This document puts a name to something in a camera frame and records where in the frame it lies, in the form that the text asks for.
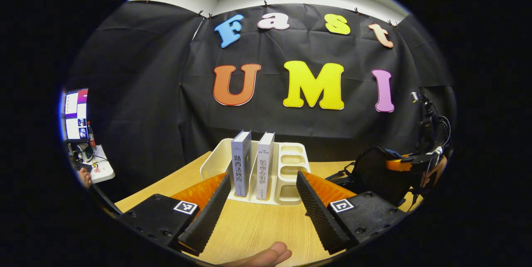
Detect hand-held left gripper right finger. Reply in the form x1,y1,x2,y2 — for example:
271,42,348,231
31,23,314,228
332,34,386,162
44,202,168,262
296,171,410,256

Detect black backdrop cloth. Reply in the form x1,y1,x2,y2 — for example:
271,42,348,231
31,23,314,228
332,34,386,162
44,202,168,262
62,0,458,201

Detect white side desk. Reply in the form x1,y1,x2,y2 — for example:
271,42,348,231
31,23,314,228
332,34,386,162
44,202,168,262
75,145,116,184

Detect white book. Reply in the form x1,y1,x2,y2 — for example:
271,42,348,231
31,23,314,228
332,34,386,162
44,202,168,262
256,132,276,201

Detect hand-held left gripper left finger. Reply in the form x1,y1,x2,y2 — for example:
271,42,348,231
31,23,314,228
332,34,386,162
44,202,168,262
118,171,232,257

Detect white plastic bookshelf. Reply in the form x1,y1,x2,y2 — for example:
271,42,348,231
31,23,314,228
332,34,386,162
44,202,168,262
199,137,311,206

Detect blue schoolbag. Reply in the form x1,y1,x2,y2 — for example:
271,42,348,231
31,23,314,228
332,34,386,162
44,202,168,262
326,147,418,208

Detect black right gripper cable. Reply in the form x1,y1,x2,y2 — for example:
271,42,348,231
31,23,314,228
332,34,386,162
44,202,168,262
428,105,452,151

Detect grey-blue book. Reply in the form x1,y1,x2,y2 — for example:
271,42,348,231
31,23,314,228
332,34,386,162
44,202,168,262
231,130,252,198

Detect computer monitor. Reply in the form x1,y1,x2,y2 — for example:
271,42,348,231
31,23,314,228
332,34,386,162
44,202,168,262
63,88,89,141

